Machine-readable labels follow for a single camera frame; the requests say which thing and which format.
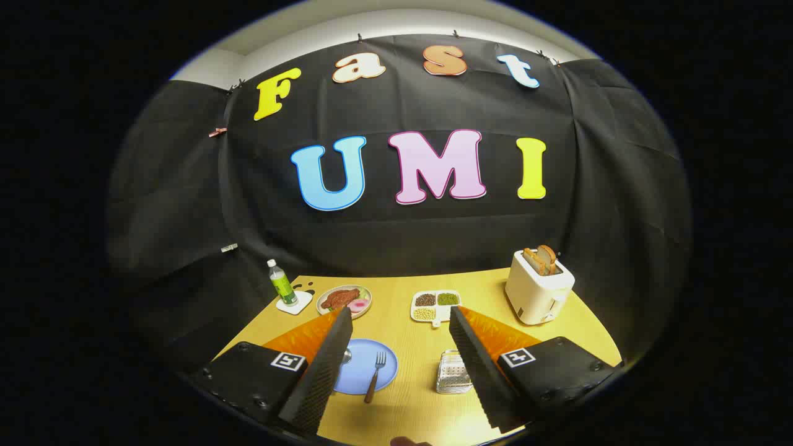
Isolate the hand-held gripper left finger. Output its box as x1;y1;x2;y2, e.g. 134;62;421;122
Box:
188;307;354;435

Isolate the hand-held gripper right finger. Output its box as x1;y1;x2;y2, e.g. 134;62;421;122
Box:
449;305;622;434

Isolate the fork with wooden handle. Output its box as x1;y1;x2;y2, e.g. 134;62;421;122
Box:
364;351;388;404

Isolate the blue plate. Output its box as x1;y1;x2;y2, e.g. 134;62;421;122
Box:
333;338;399;396

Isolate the white square coaster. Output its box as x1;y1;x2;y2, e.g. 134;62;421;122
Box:
276;290;313;316

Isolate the white divided tray of beans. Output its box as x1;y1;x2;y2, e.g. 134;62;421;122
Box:
410;290;462;328

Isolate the plate of meat and vegetables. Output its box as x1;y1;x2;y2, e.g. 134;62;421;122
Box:
316;285;373;320

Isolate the white toaster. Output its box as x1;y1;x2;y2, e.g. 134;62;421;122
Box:
505;249;576;326

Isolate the green label bottle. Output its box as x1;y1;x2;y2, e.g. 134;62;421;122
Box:
267;259;299;307

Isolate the metal wire basket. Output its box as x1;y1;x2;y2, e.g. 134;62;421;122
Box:
436;349;475;395

